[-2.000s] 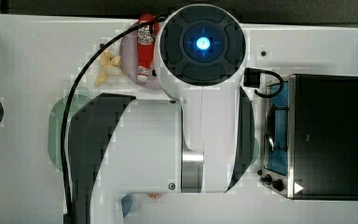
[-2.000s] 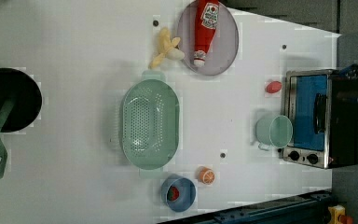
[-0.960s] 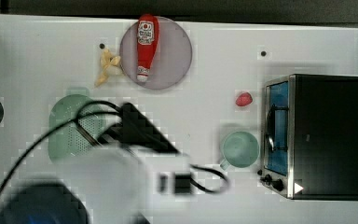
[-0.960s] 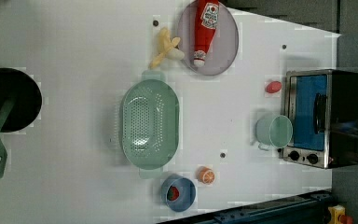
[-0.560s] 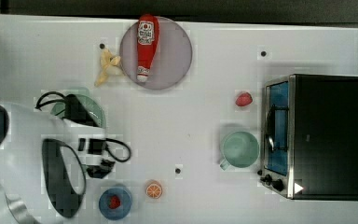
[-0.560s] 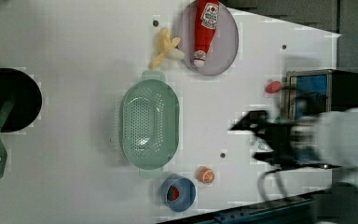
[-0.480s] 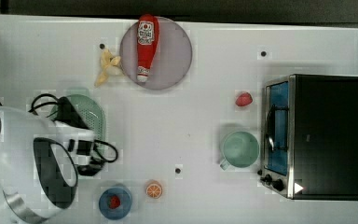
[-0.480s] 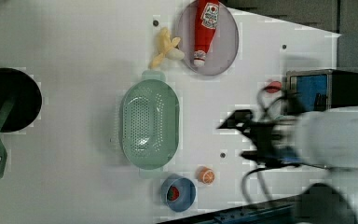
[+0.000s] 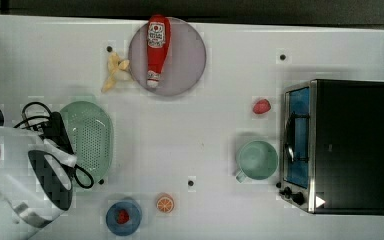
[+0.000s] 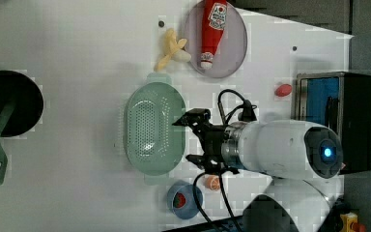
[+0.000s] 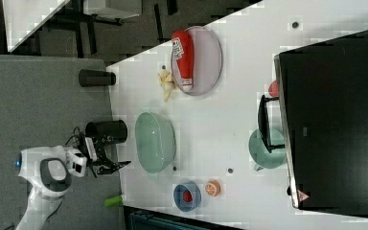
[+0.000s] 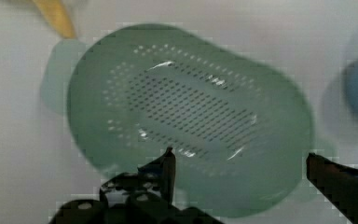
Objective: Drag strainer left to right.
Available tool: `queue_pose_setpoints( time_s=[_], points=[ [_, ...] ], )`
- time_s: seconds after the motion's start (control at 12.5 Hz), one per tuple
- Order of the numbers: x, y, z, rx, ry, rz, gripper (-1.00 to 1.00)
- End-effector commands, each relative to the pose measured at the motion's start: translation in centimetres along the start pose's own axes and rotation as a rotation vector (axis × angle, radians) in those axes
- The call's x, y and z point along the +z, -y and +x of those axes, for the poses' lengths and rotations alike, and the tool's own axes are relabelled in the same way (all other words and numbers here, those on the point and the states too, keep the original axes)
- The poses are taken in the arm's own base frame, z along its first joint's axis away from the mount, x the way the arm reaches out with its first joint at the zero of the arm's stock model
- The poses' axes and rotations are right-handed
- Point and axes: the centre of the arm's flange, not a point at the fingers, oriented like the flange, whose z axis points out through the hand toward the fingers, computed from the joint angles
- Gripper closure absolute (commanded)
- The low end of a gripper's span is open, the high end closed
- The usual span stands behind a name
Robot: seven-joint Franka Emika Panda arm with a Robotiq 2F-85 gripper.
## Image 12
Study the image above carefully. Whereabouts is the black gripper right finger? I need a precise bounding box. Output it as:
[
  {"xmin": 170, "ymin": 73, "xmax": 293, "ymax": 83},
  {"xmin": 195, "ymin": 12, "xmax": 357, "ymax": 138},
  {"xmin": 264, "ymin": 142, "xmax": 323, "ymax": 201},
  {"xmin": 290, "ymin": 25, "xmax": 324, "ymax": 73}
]
[{"xmin": 306, "ymin": 153, "xmax": 358, "ymax": 224}]

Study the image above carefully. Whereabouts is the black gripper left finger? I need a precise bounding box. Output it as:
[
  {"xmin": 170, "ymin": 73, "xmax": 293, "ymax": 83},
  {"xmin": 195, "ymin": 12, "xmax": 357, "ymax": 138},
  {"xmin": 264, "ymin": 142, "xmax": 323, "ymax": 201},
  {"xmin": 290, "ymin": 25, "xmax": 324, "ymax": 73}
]
[{"xmin": 99, "ymin": 147, "xmax": 176, "ymax": 205}]

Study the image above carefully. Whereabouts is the yellow banana peel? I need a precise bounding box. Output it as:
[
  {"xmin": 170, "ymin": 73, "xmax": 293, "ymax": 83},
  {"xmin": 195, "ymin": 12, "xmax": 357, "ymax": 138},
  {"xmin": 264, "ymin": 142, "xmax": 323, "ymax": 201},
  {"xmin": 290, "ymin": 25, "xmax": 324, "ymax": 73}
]
[{"xmin": 32, "ymin": 0, "xmax": 76, "ymax": 39}]

